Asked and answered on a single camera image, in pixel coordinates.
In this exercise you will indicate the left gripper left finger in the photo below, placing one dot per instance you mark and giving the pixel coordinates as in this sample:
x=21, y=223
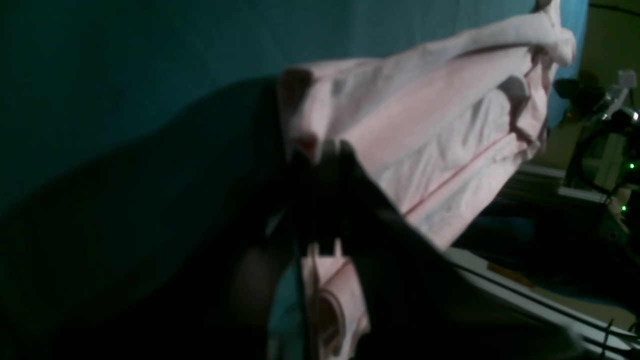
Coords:
x=130, y=255

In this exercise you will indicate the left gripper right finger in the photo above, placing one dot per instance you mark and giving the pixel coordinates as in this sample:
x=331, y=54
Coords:
x=420, y=307

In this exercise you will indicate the pink T-shirt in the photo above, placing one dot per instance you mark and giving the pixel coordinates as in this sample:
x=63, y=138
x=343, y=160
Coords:
x=439, y=129

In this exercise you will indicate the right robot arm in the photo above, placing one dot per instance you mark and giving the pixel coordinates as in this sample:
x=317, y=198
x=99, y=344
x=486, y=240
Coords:
x=604, y=165

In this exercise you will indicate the teal table cloth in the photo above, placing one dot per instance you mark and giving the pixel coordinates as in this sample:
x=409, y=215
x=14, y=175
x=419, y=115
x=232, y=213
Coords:
x=81, y=77

